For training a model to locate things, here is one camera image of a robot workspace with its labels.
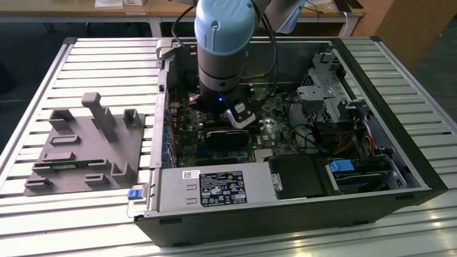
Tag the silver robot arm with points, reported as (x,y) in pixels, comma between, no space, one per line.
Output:
(222,53)

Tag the black graphics card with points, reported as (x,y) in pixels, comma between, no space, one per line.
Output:
(228,139)

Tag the green motherboard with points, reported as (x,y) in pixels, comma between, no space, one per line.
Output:
(279,134)

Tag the small silver heat sink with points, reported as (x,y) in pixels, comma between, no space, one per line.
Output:
(263,155)

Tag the perforated metal drive cage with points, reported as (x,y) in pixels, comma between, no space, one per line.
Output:
(313,92)

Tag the silver power supply with label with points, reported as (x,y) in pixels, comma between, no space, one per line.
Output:
(171,192)

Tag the black plastic shroud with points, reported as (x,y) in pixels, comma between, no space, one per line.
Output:
(296,176)

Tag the grey parts rack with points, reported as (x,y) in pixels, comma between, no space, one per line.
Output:
(86,150)

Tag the blue plastic latch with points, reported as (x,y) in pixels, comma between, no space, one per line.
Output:
(135,194)

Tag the small white box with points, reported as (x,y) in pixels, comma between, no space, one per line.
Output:
(135,2)

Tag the blue disk carrier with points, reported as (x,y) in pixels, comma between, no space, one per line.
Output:
(341,167)

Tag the large white box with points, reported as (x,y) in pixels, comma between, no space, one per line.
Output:
(108,4)

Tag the green RAM stick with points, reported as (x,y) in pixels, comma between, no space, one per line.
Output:
(64,167)

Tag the black PC case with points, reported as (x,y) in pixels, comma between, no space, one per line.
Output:
(249,227)

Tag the wooden desk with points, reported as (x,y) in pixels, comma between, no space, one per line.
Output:
(71,13)

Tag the flat black device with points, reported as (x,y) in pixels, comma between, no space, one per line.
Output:
(344,5)

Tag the black disk drive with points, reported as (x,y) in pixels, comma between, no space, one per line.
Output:
(357,182)

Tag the wooden cabinet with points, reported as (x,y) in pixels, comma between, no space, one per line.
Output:
(411,26)

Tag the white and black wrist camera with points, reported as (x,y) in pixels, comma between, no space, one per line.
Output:
(240,115)

